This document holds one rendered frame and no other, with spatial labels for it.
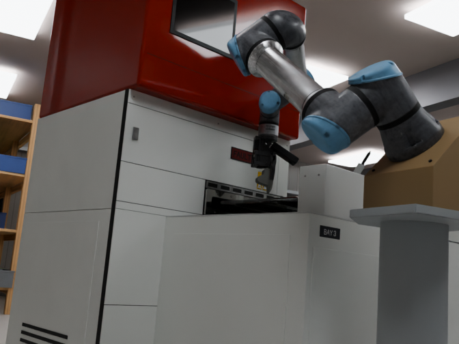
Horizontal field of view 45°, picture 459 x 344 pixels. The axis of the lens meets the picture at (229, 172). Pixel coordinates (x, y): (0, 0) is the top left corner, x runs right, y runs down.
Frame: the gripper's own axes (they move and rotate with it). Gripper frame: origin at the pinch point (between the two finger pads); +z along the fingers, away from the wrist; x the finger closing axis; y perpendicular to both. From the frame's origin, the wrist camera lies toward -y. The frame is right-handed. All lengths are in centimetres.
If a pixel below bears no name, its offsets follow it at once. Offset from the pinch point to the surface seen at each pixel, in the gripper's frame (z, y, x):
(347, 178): 2, -12, 50
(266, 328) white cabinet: 45, 8, 49
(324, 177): 3, -3, 55
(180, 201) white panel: 7.6, 32.6, 4.9
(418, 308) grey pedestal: 35, -20, 78
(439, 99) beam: -168, -246, -337
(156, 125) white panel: -16.7, 43.5, 12.7
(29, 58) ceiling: -208, 214, -479
